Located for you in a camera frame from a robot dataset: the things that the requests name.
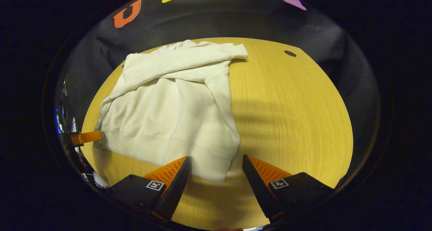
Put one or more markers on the black table grommet hole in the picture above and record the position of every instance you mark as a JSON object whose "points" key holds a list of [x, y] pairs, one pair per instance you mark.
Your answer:
{"points": [[290, 53]]}

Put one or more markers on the cream sweater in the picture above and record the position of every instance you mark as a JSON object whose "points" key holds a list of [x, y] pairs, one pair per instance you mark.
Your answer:
{"points": [[168, 116]]}

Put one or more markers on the black backdrop cloth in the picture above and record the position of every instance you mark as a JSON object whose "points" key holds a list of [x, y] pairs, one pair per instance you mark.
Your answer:
{"points": [[219, 21]]}

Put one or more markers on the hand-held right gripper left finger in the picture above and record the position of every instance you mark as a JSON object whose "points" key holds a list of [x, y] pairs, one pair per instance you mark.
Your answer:
{"points": [[177, 190]]}

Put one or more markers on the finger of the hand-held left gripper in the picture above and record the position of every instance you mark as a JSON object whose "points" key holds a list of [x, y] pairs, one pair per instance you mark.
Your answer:
{"points": [[89, 136]]}

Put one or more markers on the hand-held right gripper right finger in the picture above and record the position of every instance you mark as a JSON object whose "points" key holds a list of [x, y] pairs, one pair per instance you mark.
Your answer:
{"points": [[258, 187]]}

